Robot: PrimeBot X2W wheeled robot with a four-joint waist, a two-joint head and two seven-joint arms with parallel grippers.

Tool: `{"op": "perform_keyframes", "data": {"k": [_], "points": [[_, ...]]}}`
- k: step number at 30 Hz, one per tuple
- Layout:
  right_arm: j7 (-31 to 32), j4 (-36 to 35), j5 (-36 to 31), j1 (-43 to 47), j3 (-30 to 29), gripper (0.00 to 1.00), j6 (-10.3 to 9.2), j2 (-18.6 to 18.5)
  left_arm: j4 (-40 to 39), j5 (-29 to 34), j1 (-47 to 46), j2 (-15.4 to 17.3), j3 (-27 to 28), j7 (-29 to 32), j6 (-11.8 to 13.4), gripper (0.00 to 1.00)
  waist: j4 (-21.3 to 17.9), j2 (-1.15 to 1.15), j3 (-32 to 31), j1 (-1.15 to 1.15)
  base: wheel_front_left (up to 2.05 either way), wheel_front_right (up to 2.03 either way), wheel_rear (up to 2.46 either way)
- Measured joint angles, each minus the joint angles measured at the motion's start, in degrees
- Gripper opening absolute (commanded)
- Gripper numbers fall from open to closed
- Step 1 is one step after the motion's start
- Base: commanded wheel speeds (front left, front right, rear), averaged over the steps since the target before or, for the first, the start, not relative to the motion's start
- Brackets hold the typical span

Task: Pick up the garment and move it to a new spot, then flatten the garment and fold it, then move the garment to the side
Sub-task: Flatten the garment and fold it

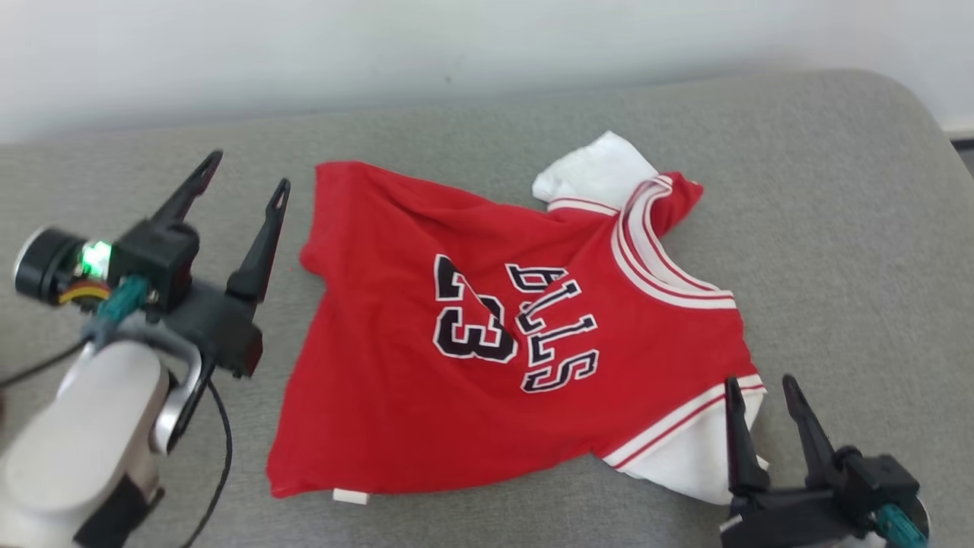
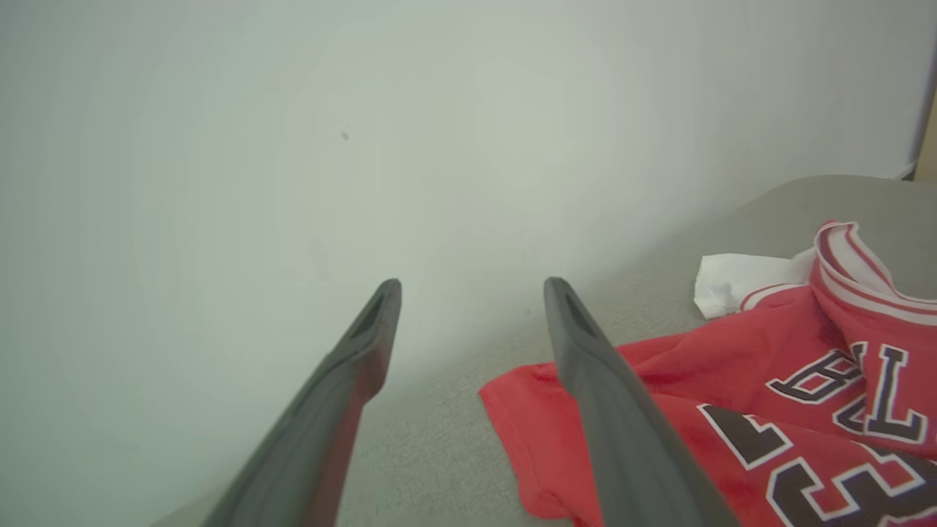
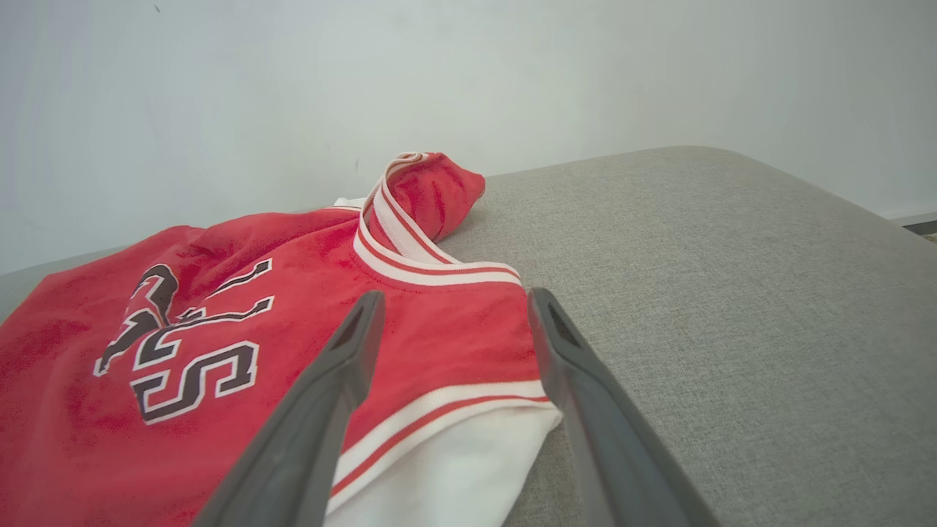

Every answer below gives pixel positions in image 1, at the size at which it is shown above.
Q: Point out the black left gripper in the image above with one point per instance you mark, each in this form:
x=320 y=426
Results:
x=221 y=331

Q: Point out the red Bulls 23 jersey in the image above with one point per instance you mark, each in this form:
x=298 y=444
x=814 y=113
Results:
x=426 y=403

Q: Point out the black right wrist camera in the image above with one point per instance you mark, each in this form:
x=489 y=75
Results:
x=883 y=476

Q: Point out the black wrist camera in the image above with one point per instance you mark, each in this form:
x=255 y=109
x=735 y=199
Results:
x=883 y=476
x=152 y=255

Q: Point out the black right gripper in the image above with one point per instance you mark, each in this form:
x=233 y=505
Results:
x=791 y=521

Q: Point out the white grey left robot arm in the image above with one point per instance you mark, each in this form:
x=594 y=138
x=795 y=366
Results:
x=84 y=426

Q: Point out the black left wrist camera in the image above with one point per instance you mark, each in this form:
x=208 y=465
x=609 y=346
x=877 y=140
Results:
x=152 y=255

